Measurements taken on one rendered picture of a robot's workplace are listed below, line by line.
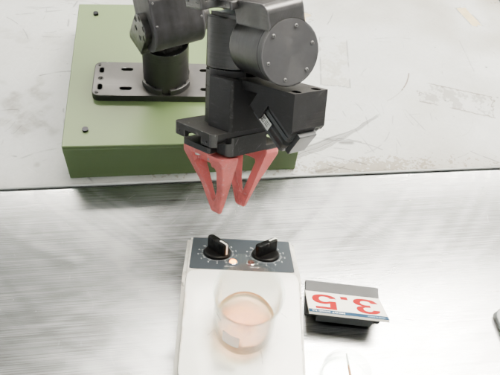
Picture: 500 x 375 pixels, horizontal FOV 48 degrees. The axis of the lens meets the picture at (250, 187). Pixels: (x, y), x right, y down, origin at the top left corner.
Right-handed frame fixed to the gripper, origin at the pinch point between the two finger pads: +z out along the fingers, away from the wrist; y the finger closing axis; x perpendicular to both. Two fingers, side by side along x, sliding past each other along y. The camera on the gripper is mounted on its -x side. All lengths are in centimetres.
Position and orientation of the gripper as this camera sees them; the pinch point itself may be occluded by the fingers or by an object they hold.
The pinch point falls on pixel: (228, 201)
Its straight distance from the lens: 61.1
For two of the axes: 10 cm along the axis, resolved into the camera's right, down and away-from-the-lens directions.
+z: -0.5, 9.3, 3.7
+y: 7.4, -2.1, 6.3
